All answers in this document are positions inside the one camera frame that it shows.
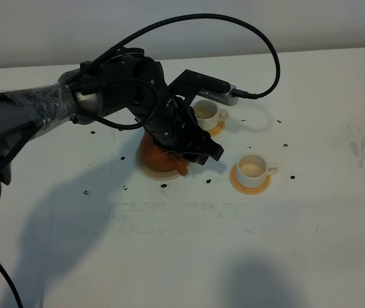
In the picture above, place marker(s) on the white teacup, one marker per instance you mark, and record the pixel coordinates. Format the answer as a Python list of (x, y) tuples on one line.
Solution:
[(252, 170), (208, 114)]

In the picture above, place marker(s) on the far white teacup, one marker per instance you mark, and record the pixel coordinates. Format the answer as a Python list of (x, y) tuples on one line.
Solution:
[(208, 114)]

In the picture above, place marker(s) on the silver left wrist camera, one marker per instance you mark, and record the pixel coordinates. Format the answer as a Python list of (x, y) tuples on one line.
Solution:
[(225, 98)]

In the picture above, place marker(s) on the brown clay teapot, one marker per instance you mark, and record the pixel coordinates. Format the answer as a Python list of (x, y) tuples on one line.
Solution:
[(156, 159)]

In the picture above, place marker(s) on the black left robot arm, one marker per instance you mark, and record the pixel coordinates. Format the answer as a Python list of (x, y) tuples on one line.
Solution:
[(128, 79)]

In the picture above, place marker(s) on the near white teacup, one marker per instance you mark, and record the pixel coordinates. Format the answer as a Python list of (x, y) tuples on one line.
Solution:
[(252, 170)]

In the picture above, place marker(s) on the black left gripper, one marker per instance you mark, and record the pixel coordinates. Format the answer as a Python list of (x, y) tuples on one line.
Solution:
[(175, 131)]

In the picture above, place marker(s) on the orange round coaster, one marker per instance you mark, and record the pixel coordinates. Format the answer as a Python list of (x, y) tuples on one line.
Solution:
[(218, 129), (246, 190)]

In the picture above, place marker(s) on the far orange round coaster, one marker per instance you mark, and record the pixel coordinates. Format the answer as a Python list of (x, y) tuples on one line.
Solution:
[(218, 129)]

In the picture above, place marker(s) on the beige round teapot saucer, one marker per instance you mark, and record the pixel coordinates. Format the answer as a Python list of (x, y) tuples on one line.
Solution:
[(152, 174)]

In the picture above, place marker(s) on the near orange round coaster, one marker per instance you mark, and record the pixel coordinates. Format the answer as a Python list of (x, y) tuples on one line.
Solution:
[(246, 190)]

